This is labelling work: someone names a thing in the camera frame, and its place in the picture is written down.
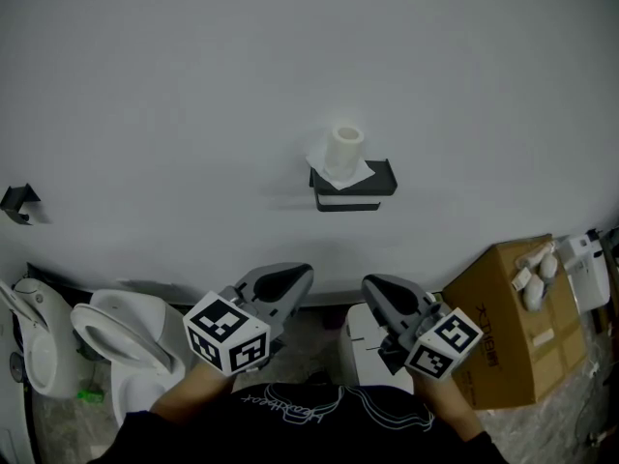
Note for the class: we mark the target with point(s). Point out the brown cardboard box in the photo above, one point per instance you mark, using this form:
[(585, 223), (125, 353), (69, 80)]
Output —
[(517, 356)]

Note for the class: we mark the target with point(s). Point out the beige wrapped tube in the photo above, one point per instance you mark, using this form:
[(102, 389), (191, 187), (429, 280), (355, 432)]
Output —
[(534, 255)]

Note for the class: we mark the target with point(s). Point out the small white carton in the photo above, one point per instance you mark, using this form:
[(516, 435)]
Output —
[(521, 278)]

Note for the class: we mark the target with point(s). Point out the large white pouch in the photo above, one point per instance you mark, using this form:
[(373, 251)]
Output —
[(533, 294)]

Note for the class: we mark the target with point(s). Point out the white toilet with open lid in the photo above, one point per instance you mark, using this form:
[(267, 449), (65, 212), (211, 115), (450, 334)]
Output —
[(130, 327)]

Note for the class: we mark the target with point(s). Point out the white cabinet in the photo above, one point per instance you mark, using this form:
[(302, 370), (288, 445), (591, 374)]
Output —
[(12, 423)]

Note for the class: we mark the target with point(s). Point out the person's right forearm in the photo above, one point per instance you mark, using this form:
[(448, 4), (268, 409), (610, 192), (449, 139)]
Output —
[(445, 406)]

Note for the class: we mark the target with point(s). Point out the white paper sheet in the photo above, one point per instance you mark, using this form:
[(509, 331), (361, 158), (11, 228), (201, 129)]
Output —
[(360, 176)]

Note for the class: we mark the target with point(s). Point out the white appliance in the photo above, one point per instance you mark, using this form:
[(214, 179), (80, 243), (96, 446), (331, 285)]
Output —
[(587, 273)]

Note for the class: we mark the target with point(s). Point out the beige tape strip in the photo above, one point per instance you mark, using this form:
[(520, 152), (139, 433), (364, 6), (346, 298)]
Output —
[(543, 338)]

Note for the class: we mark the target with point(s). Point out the small black wall bracket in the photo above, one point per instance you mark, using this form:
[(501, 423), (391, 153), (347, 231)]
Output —
[(17, 203)]

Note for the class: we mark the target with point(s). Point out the black wall shelf holder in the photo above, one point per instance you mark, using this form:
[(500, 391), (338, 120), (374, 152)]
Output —
[(382, 182)]

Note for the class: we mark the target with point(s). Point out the small white pouch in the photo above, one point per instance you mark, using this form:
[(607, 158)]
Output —
[(547, 268)]

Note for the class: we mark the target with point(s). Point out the person's black printed shirt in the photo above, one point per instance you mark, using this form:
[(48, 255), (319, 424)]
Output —
[(300, 433)]

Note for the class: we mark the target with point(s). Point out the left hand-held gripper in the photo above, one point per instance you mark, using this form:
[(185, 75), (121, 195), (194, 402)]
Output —
[(227, 329)]

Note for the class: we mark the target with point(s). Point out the person's left forearm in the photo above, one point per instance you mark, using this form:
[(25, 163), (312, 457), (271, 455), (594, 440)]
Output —
[(193, 394)]

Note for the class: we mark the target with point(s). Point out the black round disc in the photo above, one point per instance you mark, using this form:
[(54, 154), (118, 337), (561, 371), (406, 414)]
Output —
[(17, 368)]

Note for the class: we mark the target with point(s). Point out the green plastic object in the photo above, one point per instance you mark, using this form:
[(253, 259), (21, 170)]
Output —
[(91, 396)]

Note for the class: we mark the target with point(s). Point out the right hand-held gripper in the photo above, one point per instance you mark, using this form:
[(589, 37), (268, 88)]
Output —
[(440, 351)]

